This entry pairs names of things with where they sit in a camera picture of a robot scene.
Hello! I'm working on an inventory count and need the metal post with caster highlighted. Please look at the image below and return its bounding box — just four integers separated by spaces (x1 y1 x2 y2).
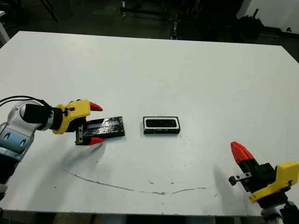
170 20 179 40

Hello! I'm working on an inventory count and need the glossy black box lid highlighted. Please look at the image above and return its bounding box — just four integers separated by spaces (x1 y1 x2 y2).
80 115 126 140

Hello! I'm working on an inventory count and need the black bushy floor object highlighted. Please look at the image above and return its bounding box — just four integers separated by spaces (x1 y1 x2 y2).
238 8 264 39

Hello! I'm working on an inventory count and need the black slanted stand leg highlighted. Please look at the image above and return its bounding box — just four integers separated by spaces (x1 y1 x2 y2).
39 0 58 22

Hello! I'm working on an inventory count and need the black box base white lining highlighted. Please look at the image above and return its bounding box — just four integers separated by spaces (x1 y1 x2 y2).
142 116 181 135

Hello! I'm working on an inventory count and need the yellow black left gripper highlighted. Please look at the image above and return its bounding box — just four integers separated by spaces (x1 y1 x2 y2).
51 99 105 146

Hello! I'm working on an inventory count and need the small black camera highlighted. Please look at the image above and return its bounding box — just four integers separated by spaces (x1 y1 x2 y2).
146 119 178 129

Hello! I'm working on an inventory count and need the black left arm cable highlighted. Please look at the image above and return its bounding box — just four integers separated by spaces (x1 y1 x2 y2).
0 95 51 112

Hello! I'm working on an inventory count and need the black wheeled cart frame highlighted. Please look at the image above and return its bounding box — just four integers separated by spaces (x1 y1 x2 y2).
119 0 173 21

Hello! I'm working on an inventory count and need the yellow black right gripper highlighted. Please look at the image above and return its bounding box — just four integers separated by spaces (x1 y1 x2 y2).
228 141 299 203

